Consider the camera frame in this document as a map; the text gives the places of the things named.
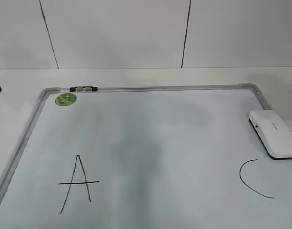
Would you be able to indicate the white whiteboard eraser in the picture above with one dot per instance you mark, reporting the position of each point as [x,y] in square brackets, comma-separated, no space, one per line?
[274,133]

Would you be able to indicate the round green magnet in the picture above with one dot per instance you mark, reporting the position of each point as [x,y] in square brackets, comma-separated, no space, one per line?
[66,99]

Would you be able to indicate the white whiteboard with grey frame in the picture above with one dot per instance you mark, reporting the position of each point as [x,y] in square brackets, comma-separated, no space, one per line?
[183,157]

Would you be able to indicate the black and silver hanging clip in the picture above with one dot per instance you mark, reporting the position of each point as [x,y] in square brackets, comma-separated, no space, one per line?
[83,89]

